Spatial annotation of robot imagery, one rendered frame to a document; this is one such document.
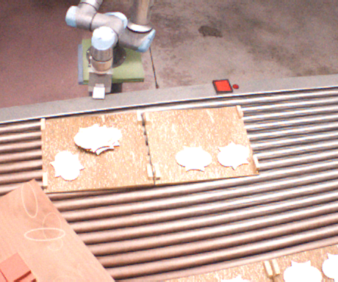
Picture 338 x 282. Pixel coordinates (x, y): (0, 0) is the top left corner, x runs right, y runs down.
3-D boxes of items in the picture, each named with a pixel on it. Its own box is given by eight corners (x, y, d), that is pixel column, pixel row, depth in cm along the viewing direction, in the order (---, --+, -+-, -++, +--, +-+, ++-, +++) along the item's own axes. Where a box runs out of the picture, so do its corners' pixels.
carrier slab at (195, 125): (142, 114, 210) (142, 111, 208) (237, 109, 216) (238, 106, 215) (155, 186, 189) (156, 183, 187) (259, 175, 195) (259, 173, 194)
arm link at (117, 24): (101, 6, 177) (89, 23, 171) (130, 13, 176) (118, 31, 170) (101, 21, 184) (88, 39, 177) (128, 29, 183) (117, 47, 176)
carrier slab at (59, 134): (41, 123, 202) (40, 120, 201) (139, 114, 210) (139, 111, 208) (44, 194, 181) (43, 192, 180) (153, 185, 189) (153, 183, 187)
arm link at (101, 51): (119, 27, 168) (109, 42, 163) (117, 50, 177) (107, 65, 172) (98, 21, 169) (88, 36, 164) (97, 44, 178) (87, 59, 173)
